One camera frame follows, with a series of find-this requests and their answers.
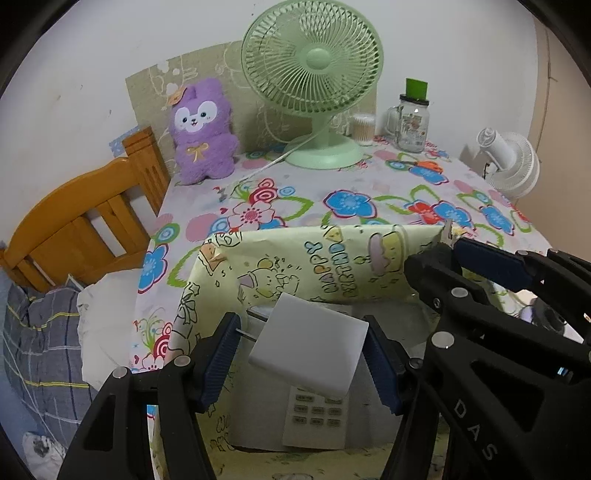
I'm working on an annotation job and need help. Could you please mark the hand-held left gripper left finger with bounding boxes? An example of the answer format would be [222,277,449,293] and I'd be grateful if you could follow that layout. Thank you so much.
[55,312,240,480]

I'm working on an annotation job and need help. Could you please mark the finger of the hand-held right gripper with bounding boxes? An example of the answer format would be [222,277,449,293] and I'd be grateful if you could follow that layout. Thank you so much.
[455,240,591,301]
[405,244,591,480]

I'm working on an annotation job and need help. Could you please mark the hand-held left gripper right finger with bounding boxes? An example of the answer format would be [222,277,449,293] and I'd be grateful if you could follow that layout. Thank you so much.
[362,316,444,480]

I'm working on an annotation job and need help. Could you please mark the white charger plug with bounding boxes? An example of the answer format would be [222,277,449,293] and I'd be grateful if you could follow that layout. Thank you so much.
[238,292,370,400]

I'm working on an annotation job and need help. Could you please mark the white remote control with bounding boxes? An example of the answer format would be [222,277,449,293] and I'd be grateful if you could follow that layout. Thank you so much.
[281,385,352,448]

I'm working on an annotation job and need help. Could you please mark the yellow printed storage box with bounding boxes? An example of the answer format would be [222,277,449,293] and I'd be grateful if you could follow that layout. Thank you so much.
[152,224,455,480]

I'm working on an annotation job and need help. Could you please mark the white standing fan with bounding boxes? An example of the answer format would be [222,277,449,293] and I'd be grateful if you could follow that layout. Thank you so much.
[475,128,541,201]

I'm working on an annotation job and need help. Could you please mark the white pillow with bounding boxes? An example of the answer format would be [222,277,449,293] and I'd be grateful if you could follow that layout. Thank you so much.
[76,268,144,388]

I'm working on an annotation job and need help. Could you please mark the floral tablecloth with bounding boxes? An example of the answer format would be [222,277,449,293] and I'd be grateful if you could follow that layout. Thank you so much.
[129,134,591,374]

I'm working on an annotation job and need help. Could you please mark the glass mug jar green lid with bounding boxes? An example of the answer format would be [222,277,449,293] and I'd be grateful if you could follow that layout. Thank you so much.
[379,78,430,153]

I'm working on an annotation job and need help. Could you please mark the beige door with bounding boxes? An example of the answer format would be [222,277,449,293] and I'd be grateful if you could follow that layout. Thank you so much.
[531,18,591,204]

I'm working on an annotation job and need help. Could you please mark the blue plaid bedding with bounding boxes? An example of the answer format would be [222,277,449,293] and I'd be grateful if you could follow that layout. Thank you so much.
[0,277,102,444]

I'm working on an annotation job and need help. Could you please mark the clear cotton swab container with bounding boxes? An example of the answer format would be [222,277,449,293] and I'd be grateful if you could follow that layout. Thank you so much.
[351,113,377,146]

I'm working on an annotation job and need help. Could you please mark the white black printed cloth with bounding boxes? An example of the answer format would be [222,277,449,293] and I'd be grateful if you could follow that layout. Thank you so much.
[23,431,65,478]

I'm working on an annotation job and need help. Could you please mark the wooden bed headboard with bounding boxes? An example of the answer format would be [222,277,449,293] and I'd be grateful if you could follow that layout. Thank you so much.
[0,127,171,294]

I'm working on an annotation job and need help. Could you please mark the purple plush toy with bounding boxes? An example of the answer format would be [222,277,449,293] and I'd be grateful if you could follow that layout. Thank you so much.
[168,78,241,185]

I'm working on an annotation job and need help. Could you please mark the blue patterned paper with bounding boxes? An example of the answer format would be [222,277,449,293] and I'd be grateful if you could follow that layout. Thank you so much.
[108,124,153,158]

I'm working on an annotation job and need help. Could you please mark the green desk fan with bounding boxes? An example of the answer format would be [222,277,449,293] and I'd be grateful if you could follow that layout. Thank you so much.
[241,0,385,169]

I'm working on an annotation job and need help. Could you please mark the white fan power cable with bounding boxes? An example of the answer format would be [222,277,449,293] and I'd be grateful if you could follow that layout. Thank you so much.
[221,122,331,197]

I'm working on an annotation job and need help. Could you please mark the patterned beige wall board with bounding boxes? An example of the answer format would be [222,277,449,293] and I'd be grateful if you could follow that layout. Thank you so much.
[126,39,384,158]

